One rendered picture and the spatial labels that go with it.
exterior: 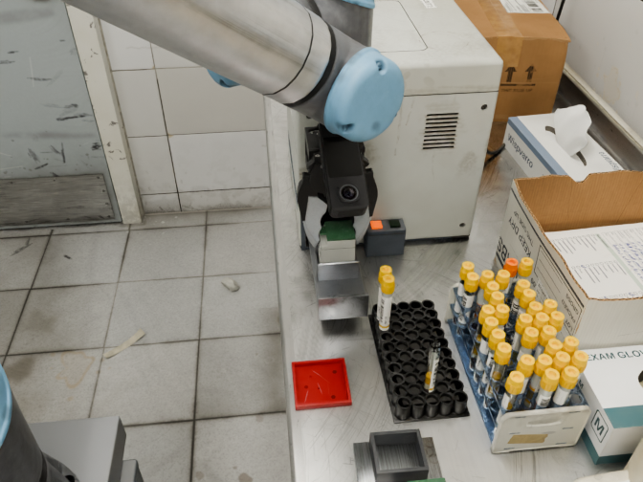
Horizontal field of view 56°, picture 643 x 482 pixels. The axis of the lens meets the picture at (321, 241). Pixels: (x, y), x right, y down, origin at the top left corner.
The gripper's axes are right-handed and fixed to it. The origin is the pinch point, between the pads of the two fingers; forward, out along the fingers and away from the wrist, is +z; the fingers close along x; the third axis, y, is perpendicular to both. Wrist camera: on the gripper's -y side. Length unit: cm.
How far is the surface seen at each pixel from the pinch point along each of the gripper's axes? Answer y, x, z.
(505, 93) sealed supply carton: 46, -40, 2
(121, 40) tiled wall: 141, 54, 25
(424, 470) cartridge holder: -31.4, -5.3, 5.4
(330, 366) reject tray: -14.3, 2.4, 8.8
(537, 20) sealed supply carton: 54, -48, -9
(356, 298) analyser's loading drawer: -7.9, -1.7, 3.4
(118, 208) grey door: 135, 67, 88
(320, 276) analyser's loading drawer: -2.4, 2.5, 4.2
